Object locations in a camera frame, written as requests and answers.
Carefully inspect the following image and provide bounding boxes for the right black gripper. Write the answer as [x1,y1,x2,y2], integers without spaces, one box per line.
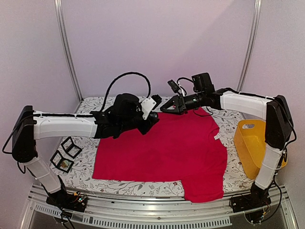
[161,92,205,115]

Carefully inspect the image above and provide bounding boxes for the red polo shirt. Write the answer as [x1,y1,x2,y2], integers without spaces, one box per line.
[92,109,227,203]

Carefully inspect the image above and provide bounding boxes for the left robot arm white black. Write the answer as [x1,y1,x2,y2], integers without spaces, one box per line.
[5,105,159,207]

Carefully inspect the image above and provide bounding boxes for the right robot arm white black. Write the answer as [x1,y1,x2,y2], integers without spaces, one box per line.
[161,88,295,208]

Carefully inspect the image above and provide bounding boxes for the brooch box with blue brooch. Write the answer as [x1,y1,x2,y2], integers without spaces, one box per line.
[61,136,82,159]

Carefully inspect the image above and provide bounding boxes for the brooch box with orange brooch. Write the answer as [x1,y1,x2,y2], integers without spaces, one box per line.
[50,150,74,173]

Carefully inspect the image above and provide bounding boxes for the white shirt neck label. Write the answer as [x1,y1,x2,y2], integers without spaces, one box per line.
[214,133,221,140]

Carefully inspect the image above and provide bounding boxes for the floral patterned table mat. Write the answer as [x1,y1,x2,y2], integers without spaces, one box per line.
[49,108,252,197]

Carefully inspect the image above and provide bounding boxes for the yellow plastic basket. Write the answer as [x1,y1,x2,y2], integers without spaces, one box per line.
[233,119,288,179]

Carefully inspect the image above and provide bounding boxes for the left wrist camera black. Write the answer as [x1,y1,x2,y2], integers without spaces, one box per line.
[114,93,162,120]

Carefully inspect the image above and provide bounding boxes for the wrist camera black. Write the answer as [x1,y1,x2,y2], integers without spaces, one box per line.
[114,93,162,120]
[166,73,214,96]

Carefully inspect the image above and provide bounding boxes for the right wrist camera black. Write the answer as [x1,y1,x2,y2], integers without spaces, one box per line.
[166,73,214,96]

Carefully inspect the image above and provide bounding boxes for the left black looped cable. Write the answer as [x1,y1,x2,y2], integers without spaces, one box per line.
[101,71,152,113]

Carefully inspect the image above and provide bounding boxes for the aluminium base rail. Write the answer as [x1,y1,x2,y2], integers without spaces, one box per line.
[21,185,301,229]

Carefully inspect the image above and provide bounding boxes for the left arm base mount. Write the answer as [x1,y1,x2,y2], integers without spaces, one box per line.
[46,190,88,212]

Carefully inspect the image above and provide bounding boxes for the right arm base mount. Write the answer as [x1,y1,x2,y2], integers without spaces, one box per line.
[229,191,271,213]

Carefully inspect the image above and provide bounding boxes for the right aluminium frame post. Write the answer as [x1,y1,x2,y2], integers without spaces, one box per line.
[236,0,262,92]

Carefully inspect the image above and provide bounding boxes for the aluminium frame post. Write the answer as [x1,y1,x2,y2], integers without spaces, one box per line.
[236,0,262,92]
[54,0,83,102]

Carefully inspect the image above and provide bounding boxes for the left aluminium frame post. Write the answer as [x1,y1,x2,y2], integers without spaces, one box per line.
[54,0,83,102]

